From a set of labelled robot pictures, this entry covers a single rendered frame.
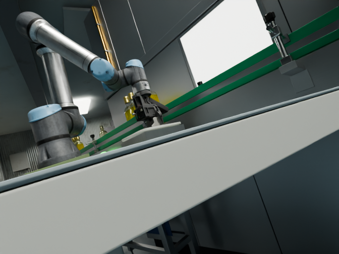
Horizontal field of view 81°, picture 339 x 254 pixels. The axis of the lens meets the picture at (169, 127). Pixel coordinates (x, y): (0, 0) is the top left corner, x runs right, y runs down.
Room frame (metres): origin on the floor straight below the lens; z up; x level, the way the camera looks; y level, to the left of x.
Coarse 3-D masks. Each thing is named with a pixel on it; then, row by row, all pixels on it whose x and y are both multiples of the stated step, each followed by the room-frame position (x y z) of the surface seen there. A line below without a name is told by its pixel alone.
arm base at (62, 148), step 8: (56, 136) 0.71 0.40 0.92; (64, 136) 0.73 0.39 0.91; (40, 144) 0.69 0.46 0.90; (48, 144) 0.69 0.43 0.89; (56, 144) 0.70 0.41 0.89; (64, 144) 0.72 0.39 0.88; (72, 144) 0.75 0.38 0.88; (40, 152) 0.69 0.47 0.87; (48, 152) 0.69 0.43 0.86; (56, 152) 0.69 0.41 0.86; (64, 152) 0.70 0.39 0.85; (72, 152) 0.72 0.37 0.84; (80, 152) 0.77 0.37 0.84; (40, 160) 0.69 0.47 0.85; (48, 160) 0.68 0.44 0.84; (56, 160) 0.68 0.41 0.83; (64, 160) 0.69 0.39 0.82; (40, 168) 0.69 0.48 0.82
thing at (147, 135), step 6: (174, 126) 0.80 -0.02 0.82; (180, 126) 0.83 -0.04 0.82; (144, 132) 0.69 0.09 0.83; (150, 132) 0.71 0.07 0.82; (156, 132) 0.73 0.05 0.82; (162, 132) 0.75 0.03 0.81; (168, 132) 0.77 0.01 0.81; (174, 132) 0.80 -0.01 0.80; (132, 138) 0.74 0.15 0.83; (138, 138) 0.72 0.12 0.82; (144, 138) 0.69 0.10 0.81; (150, 138) 0.70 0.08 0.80; (126, 144) 0.78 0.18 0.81; (132, 144) 0.75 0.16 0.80
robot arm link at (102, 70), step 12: (24, 12) 0.71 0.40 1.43; (24, 24) 0.68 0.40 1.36; (36, 24) 0.69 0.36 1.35; (48, 24) 0.73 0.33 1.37; (24, 36) 0.73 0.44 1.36; (36, 36) 0.70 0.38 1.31; (48, 36) 0.69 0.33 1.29; (60, 36) 0.70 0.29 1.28; (60, 48) 0.70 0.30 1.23; (72, 48) 0.69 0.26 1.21; (84, 48) 0.71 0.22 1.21; (72, 60) 0.71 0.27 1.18; (84, 60) 0.70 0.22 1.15; (96, 60) 0.68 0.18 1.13; (96, 72) 0.68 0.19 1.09; (108, 72) 0.69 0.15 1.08; (108, 84) 0.78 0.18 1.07
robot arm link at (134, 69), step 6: (132, 60) 0.82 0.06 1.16; (138, 60) 0.83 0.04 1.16; (126, 66) 0.83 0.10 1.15; (132, 66) 0.82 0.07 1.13; (138, 66) 0.82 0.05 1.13; (126, 72) 0.82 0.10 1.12; (132, 72) 0.82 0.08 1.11; (138, 72) 0.82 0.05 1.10; (144, 72) 0.85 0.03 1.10; (126, 78) 0.82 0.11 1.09; (132, 78) 0.82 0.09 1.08; (138, 78) 0.82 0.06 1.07; (144, 78) 0.83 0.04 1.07; (132, 84) 0.83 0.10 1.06
